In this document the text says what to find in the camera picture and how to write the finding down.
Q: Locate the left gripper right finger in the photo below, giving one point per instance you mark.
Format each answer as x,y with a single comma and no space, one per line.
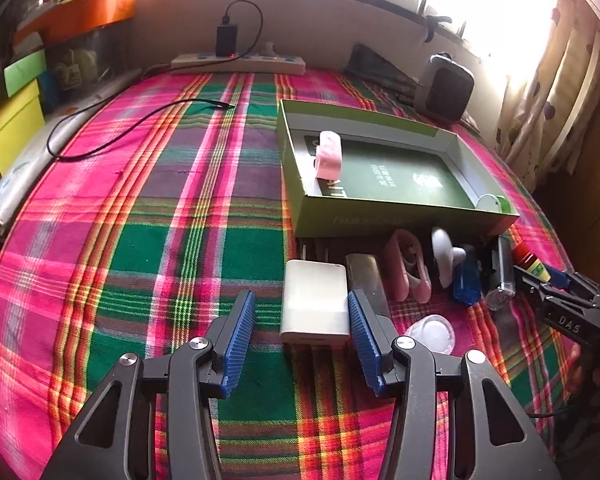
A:
372,335

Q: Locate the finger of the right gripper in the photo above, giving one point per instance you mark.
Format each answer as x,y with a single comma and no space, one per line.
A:
558,279

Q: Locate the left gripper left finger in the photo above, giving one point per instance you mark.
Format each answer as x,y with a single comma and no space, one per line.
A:
229,336

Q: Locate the red cap brown bottle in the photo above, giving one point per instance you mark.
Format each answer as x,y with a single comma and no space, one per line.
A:
524,257

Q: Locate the white round cap container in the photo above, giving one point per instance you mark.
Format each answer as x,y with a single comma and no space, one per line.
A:
435,332

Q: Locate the black cylindrical device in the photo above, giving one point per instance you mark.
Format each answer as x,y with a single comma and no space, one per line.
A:
498,276

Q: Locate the white power adapter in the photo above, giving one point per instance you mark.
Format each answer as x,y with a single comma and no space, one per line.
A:
315,307

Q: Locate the silver metal rectangular case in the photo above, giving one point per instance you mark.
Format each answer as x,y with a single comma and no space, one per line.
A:
363,273

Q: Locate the blue translucent small box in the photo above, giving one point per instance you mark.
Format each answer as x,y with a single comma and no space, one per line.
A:
466,287

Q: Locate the white panda toy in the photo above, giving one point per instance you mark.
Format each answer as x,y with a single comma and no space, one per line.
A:
447,256

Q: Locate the green white tape dispenser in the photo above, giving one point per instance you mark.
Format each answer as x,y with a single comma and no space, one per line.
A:
497,203

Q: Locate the plaid pink green cloth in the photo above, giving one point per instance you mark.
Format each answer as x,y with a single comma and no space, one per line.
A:
178,204

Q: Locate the green cardboard box tray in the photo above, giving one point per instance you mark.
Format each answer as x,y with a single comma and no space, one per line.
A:
395,174

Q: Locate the pink white small item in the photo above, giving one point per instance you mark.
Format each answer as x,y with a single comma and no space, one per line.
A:
328,156

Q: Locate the grey portable heater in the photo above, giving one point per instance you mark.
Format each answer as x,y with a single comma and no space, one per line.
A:
443,89

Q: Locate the cream patterned curtain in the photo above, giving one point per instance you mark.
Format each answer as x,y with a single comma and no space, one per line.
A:
553,86

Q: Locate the white flat package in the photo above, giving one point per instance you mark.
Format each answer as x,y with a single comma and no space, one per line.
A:
30,165

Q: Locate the white power strip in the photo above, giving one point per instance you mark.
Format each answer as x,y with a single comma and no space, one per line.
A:
251,63

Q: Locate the black window latch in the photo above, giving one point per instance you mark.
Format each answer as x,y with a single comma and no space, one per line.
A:
433,23

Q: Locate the white plug on strip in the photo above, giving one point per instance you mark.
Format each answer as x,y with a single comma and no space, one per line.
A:
269,50

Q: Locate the black charger plug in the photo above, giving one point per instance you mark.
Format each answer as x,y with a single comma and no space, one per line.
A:
226,40

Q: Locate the yellow green box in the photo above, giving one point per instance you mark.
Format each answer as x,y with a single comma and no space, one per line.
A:
20,107

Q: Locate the orange shelf tray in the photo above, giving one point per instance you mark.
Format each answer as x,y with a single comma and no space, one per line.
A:
75,18

